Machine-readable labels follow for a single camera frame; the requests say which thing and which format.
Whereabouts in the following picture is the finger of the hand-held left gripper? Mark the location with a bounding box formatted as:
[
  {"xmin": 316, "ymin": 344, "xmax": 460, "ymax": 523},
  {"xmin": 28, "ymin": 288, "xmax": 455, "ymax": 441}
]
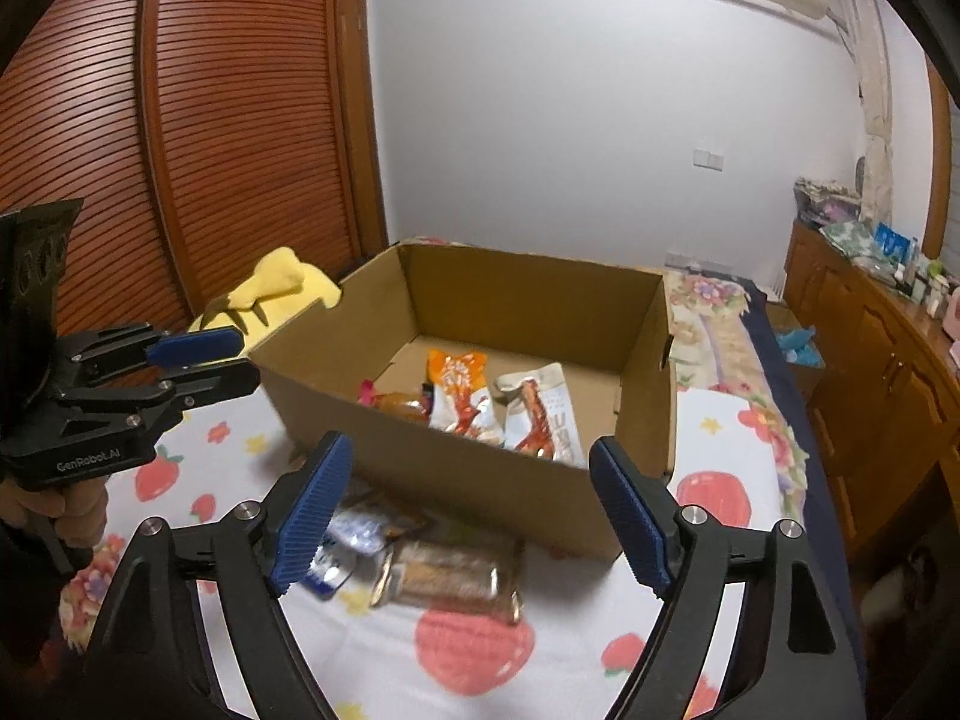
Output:
[
  {"xmin": 64, "ymin": 322, "xmax": 245, "ymax": 382},
  {"xmin": 58, "ymin": 358, "xmax": 262, "ymax": 425}
]

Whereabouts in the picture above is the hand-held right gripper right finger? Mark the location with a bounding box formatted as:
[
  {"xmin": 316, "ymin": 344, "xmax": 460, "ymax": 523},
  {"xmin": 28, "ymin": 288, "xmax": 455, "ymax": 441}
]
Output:
[{"xmin": 589, "ymin": 435, "xmax": 863, "ymax": 720}]

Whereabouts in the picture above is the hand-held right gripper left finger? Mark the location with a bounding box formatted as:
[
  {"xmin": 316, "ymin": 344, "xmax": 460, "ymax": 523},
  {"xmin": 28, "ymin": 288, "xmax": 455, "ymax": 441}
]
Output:
[{"xmin": 79, "ymin": 431, "xmax": 353, "ymax": 720}]

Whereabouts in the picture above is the white packet with black print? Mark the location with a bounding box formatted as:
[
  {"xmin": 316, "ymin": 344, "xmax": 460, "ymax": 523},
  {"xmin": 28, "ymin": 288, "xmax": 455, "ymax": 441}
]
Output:
[{"xmin": 495, "ymin": 361, "xmax": 587, "ymax": 462}]

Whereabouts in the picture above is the red packet with orange contents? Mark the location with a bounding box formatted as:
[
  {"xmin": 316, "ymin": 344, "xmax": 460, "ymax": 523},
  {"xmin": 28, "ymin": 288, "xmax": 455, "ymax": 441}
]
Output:
[{"xmin": 358, "ymin": 379, "xmax": 432, "ymax": 421}]

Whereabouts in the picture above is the brown cracker packet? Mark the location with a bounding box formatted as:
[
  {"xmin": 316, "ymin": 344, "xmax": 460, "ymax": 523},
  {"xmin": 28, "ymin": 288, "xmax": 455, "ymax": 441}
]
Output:
[{"xmin": 371, "ymin": 536, "xmax": 526, "ymax": 625}]

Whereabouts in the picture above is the orange and white packet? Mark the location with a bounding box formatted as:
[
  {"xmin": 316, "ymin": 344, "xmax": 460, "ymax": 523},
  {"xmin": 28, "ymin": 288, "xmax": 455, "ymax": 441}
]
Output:
[{"xmin": 424, "ymin": 349, "xmax": 500, "ymax": 440}]

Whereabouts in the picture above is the cardboard box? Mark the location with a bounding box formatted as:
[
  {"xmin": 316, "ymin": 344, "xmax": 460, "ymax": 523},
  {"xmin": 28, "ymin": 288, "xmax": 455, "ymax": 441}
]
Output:
[{"xmin": 247, "ymin": 240, "xmax": 680, "ymax": 560}]

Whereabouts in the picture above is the person's left hand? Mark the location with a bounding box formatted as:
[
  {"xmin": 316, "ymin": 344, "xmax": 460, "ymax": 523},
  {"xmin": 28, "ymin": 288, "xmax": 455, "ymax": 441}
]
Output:
[{"xmin": 0, "ymin": 474, "xmax": 110, "ymax": 563}]

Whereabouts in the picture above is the small silver blue packet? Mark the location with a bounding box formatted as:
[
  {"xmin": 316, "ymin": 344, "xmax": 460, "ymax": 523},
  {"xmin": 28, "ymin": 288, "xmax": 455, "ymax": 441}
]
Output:
[{"xmin": 309, "ymin": 540, "xmax": 355, "ymax": 601}]

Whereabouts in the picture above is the yellow plush pillow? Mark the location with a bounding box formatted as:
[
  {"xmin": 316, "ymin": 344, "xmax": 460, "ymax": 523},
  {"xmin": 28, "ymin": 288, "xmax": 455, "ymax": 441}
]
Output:
[{"xmin": 186, "ymin": 246, "xmax": 342, "ymax": 338}]

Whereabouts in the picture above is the dark blue bed skirt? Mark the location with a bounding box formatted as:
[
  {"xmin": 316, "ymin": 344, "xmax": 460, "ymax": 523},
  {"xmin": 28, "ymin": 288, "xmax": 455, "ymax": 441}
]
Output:
[{"xmin": 739, "ymin": 277, "xmax": 871, "ymax": 720}]

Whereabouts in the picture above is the white flower print bedsheet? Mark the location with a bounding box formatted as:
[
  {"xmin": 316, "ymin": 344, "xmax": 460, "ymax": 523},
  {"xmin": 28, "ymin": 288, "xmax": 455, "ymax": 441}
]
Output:
[{"xmin": 60, "ymin": 382, "xmax": 758, "ymax": 720}]

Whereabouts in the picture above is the pastel floral quilt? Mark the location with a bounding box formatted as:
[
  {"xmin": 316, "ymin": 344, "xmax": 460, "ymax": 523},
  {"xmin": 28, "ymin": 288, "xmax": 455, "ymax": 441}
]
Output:
[{"xmin": 58, "ymin": 266, "xmax": 811, "ymax": 653}]

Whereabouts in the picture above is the brown louvered wooden wardrobe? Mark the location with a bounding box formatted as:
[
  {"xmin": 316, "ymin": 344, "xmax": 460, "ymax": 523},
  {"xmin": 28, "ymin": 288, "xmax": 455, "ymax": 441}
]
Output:
[{"xmin": 0, "ymin": 0, "xmax": 391, "ymax": 376}]

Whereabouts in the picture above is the blue cloth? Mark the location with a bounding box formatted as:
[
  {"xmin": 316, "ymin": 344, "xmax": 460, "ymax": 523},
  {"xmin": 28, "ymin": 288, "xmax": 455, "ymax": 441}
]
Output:
[{"xmin": 776, "ymin": 324, "xmax": 822, "ymax": 367}]

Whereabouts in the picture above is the long wooden cabinet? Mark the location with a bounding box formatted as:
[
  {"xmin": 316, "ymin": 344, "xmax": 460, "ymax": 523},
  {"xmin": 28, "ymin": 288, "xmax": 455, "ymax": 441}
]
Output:
[{"xmin": 780, "ymin": 217, "xmax": 960, "ymax": 563}]

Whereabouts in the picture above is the green patterned cloth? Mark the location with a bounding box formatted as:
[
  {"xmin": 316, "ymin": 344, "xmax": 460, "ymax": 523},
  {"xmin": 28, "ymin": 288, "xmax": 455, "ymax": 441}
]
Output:
[{"xmin": 821, "ymin": 217, "xmax": 901, "ymax": 271}]

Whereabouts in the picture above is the pile of folded cloths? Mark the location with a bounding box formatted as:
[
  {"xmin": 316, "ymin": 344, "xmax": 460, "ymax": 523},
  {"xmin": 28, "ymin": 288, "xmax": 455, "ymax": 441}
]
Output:
[{"xmin": 793, "ymin": 176, "xmax": 863, "ymax": 226}]

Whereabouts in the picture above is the blue and white box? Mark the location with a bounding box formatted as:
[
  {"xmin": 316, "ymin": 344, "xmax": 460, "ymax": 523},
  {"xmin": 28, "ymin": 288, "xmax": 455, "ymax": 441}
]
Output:
[{"xmin": 874, "ymin": 223, "xmax": 920, "ymax": 263}]

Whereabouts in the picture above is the beige patterned curtain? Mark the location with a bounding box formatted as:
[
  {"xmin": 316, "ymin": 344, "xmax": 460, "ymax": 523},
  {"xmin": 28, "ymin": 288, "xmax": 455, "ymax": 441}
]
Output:
[{"xmin": 829, "ymin": 0, "xmax": 897, "ymax": 222}]

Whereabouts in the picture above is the wooden window frame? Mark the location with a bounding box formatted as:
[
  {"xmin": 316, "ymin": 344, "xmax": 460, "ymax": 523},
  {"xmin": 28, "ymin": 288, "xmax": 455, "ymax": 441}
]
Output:
[{"xmin": 921, "ymin": 60, "xmax": 955, "ymax": 260}]

